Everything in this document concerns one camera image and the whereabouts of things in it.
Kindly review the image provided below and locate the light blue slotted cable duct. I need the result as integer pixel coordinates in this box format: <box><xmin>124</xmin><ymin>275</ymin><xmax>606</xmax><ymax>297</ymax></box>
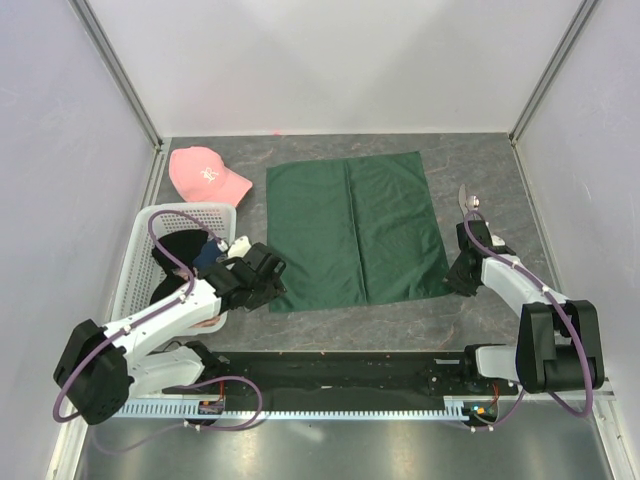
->
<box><xmin>114</xmin><ymin>398</ymin><xmax>480</xmax><ymax>422</ymax></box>

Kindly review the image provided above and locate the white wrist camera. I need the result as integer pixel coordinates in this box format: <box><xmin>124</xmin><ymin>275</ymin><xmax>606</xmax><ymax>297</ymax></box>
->
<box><xmin>226</xmin><ymin>235</ymin><xmax>252</xmax><ymax>258</ymax></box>
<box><xmin>491</xmin><ymin>234</ymin><xmax>506</xmax><ymax>247</ymax></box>

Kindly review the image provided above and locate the right aluminium frame post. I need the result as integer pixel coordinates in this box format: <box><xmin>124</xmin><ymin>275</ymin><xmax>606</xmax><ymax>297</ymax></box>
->
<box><xmin>508</xmin><ymin>0</ymin><xmax>601</xmax><ymax>146</ymax></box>

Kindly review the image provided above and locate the dark green cloth napkin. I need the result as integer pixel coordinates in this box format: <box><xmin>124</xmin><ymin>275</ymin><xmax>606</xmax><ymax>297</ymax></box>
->
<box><xmin>266</xmin><ymin>152</ymin><xmax>451</xmax><ymax>313</ymax></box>

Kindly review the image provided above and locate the black cloth in basket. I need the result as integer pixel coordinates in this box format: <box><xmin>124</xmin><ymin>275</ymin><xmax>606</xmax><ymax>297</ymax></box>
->
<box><xmin>150</xmin><ymin>229</ymin><xmax>208</xmax><ymax>304</ymax></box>

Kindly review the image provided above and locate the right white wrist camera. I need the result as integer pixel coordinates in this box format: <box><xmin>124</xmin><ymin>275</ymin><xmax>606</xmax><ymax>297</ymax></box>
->
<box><xmin>491</xmin><ymin>234</ymin><xmax>506</xmax><ymax>247</ymax></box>

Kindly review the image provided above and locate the left aluminium frame post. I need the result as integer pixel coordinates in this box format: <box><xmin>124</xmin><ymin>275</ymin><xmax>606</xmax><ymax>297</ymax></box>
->
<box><xmin>69</xmin><ymin>0</ymin><xmax>163</xmax><ymax>150</ymax></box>

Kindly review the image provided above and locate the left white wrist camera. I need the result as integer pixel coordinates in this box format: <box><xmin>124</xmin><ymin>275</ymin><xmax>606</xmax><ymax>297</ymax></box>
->
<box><xmin>226</xmin><ymin>235</ymin><xmax>252</xmax><ymax>258</ymax></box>

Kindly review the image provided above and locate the peach cloth in basket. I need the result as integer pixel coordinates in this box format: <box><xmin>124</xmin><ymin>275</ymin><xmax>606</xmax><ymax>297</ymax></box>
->
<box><xmin>193</xmin><ymin>316</ymin><xmax>221</xmax><ymax>329</ymax></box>

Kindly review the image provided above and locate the aluminium frame post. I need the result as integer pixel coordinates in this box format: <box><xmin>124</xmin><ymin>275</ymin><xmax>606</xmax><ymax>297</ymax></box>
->
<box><xmin>69</xmin><ymin>0</ymin><xmax>163</xmax><ymax>150</ymax></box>
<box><xmin>508</xmin><ymin>0</ymin><xmax>601</xmax><ymax>146</ymax></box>

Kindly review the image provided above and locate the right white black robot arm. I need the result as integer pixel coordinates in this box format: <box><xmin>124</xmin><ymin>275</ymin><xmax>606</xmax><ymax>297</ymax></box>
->
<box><xmin>445</xmin><ymin>220</ymin><xmax>605</xmax><ymax>394</ymax></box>

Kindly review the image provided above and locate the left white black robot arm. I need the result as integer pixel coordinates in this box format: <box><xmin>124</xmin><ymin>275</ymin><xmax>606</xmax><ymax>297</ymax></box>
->
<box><xmin>53</xmin><ymin>243</ymin><xmax>286</xmax><ymax>425</ymax></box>

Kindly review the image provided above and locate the pink baseball cap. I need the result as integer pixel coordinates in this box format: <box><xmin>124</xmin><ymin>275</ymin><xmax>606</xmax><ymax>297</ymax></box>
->
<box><xmin>168</xmin><ymin>146</ymin><xmax>253</xmax><ymax>207</ymax></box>

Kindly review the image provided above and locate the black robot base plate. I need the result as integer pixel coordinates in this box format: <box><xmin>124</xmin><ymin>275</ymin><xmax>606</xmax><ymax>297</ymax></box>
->
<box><xmin>191</xmin><ymin>342</ymin><xmax>518</xmax><ymax>397</ymax></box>

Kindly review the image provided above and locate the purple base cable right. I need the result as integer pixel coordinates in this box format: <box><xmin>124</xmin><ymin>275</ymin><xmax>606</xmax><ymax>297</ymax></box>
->
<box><xmin>449</xmin><ymin>379</ymin><xmax>526</xmax><ymax>435</ymax></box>

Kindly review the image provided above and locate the navy blue cloth in basket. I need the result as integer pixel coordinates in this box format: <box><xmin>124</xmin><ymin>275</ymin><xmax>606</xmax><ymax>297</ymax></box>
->
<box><xmin>193</xmin><ymin>240</ymin><xmax>223</xmax><ymax>271</ymax></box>

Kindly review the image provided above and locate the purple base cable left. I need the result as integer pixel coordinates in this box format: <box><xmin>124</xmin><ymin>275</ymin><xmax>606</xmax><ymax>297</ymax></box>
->
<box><xmin>92</xmin><ymin>374</ymin><xmax>265</xmax><ymax>455</ymax></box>

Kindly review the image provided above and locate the white perforated plastic basket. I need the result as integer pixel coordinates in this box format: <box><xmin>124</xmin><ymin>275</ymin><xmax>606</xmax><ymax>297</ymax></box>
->
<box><xmin>111</xmin><ymin>202</ymin><xmax>236</xmax><ymax>321</ymax></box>

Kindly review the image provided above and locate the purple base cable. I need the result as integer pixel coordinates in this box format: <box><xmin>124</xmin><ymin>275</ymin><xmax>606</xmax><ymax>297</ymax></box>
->
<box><xmin>449</xmin><ymin>379</ymin><xmax>526</xmax><ymax>435</ymax></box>
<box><xmin>92</xmin><ymin>374</ymin><xmax>265</xmax><ymax>455</ymax></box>

